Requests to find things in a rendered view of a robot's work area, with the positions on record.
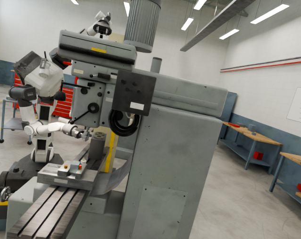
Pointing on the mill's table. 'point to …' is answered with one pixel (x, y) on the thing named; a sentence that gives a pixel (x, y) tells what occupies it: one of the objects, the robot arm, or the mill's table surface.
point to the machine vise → (73, 181)
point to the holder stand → (97, 145)
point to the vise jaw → (64, 169)
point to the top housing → (101, 45)
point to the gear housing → (88, 68)
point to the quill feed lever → (94, 107)
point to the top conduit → (96, 53)
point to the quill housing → (81, 108)
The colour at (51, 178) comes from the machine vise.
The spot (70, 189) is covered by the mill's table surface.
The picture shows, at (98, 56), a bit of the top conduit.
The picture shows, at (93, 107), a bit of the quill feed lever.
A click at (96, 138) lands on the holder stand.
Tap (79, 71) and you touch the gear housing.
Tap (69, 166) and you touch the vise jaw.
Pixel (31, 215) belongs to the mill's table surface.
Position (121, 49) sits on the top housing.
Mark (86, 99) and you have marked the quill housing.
